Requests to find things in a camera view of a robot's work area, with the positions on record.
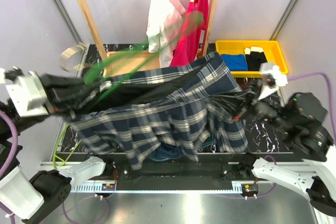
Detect purple cable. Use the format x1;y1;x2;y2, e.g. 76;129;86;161
0;110;112;224
287;71;334;146

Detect folded black cloth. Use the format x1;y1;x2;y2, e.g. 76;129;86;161
244;46;268;71

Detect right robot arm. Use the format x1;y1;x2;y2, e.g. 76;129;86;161
234;80;335;217

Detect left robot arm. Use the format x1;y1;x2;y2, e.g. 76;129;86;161
1;68;113;223

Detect lime green hanger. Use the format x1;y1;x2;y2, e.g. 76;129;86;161
52;123;82;172

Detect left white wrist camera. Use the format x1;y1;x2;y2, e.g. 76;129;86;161
1;67;48;117

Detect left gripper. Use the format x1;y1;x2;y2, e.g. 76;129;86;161
0;66;106;136

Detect blue denim skirt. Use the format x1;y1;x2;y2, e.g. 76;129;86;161
148;140;216;162

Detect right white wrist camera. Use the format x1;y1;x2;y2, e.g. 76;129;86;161
258;62;288;100

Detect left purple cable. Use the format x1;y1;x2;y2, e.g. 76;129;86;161
0;110;112;224

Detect wooden clothes rack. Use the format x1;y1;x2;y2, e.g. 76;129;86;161
64;0;223;78

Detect yellow plastic tray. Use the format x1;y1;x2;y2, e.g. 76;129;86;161
215;40;288;74

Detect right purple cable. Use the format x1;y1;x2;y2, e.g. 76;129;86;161
287;71;334;146

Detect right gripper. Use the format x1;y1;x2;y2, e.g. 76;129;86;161
209;78;297;134

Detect magenta pink shirt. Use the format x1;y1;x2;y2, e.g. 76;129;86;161
170;0;209;67

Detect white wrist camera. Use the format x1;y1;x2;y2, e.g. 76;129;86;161
258;62;288;100
1;67;48;117

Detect folded blue cloth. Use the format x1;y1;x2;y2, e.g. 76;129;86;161
221;54;248;71

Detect navy plaid skirt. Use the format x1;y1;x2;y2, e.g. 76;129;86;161
62;51;249;171

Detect white pink garment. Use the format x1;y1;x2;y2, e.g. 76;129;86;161
146;0;186;68

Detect dark green hanger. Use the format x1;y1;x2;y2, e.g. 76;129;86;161
58;8;205;112

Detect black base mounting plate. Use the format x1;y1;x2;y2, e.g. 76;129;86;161
52;152;271;183

